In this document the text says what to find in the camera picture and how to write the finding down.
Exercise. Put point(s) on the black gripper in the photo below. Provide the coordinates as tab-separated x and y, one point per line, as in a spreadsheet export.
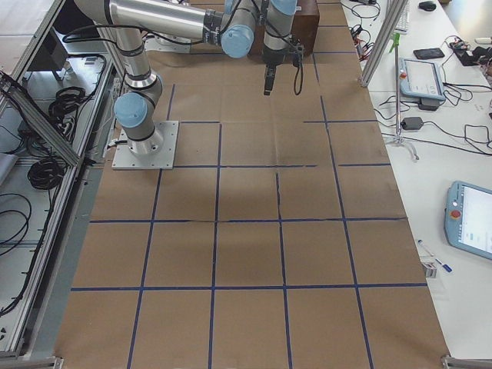
273	57

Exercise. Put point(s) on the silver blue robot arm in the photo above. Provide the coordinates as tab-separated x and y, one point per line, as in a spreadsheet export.
134	28

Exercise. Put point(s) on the dark wooden drawer cabinet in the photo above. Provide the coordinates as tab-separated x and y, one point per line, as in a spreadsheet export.
304	27

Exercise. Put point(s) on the white keyboard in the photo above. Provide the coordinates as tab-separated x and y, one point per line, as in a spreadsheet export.
402	25

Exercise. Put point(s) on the silver tripod stand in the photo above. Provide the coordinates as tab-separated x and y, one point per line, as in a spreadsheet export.
397	139

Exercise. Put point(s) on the black power adapter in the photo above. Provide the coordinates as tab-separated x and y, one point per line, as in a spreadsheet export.
412	123

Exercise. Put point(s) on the upper teach pendant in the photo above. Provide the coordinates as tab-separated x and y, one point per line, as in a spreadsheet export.
420	79

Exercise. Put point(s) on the teach pendant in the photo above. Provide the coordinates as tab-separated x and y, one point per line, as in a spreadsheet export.
467	218
420	79

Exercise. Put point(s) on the black smartphone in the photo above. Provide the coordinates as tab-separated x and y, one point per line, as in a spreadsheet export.
428	53

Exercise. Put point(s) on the black computer mouse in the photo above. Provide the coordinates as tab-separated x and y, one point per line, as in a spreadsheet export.
427	6

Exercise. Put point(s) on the lower teach pendant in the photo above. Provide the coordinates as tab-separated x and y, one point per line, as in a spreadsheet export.
467	218

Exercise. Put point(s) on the white blue pen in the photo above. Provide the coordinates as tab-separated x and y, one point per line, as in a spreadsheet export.
446	267

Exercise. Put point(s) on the aluminium frame post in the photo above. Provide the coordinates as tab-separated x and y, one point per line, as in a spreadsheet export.
385	34

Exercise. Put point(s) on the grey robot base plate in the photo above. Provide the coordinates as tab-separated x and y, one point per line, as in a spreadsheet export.
157	152

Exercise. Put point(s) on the aluminium frame rail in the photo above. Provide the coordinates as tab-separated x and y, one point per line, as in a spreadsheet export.
20	99

